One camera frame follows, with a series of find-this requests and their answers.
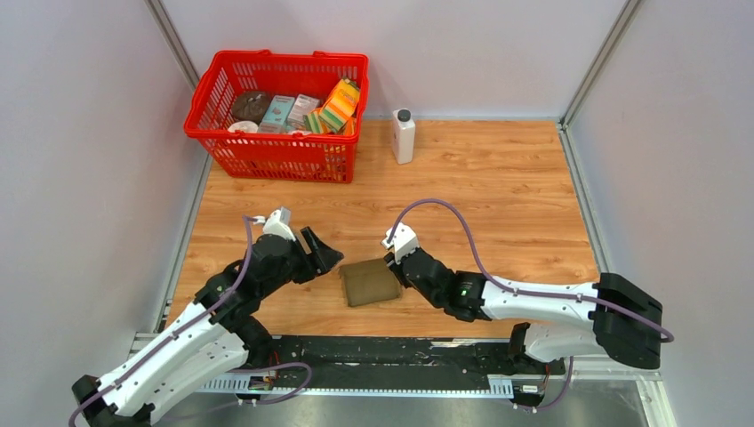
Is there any white round lid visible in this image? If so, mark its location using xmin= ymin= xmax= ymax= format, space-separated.
xmin=228 ymin=120 xmax=259 ymax=133

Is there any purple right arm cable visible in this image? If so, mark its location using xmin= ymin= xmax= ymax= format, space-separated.
xmin=385 ymin=198 xmax=676 ymax=413

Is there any white bottle black cap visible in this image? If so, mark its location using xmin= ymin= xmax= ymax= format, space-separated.
xmin=392 ymin=109 xmax=416 ymax=165

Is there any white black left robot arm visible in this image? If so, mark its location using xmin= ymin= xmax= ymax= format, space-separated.
xmin=68 ymin=225 xmax=344 ymax=426

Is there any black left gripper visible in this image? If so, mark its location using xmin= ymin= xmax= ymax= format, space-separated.
xmin=261 ymin=226 xmax=345 ymax=297

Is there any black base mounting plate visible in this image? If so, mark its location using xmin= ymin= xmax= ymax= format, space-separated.
xmin=257 ymin=335 xmax=566 ymax=392

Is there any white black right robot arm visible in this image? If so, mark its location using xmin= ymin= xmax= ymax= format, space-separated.
xmin=384 ymin=248 xmax=662 ymax=373

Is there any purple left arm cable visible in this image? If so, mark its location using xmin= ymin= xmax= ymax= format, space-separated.
xmin=68 ymin=215 xmax=313 ymax=427

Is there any aluminium frame rail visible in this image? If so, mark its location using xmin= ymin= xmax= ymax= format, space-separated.
xmin=146 ymin=335 xmax=676 ymax=426

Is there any red plastic shopping basket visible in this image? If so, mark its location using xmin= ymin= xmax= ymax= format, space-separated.
xmin=183 ymin=50 xmax=370 ymax=183

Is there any green striped packet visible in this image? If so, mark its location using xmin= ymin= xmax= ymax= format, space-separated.
xmin=303 ymin=108 xmax=332 ymax=134

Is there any teal snack box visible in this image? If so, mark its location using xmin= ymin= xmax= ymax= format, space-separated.
xmin=257 ymin=95 xmax=296 ymax=134

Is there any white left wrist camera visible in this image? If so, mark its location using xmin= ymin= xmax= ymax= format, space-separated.
xmin=251 ymin=206 xmax=296 ymax=241

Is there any grey pink snack box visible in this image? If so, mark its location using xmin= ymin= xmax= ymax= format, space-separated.
xmin=286 ymin=94 xmax=321 ymax=129

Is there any brown round bag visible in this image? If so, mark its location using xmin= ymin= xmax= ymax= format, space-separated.
xmin=230 ymin=91 xmax=272 ymax=124

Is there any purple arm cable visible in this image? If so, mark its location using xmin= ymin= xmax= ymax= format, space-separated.
xmin=68 ymin=215 xmax=313 ymax=427
xmin=385 ymin=198 xmax=676 ymax=413

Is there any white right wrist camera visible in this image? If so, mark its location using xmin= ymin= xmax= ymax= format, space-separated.
xmin=381 ymin=222 xmax=420 ymax=264

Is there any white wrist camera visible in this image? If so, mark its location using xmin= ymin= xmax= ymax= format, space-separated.
xmin=251 ymin=206 xmax=296 ymax=241
xmin=381 ymin=222 xmax=420 ymax=264

